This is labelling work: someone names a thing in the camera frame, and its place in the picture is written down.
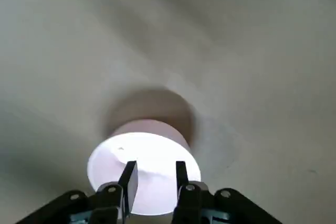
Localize pink bowl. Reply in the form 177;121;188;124
87;119;202;216

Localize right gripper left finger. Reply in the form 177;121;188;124
15;159;139;224

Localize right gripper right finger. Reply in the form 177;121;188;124
172;160;286;224

